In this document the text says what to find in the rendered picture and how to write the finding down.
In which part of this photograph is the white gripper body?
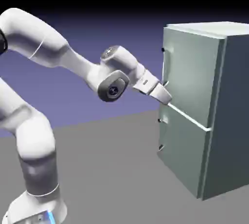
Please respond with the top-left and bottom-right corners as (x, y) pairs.
(150, 82), (173, 105)

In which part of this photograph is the long silver door handle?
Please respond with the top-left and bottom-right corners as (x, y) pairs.
(161, 48), (174, 88)

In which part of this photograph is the grey-green cabinet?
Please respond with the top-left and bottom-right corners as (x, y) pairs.
(157, 21), (249, 201)

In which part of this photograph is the short grey-green cabinet door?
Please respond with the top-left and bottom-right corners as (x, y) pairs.
(157, 103), (213, 199)

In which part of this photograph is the short silver door handle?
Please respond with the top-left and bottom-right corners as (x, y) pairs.
(158, 115), (169, 152)

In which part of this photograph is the tall grey-green cabinet door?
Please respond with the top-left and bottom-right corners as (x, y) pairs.
(160, 27), (228, 130)

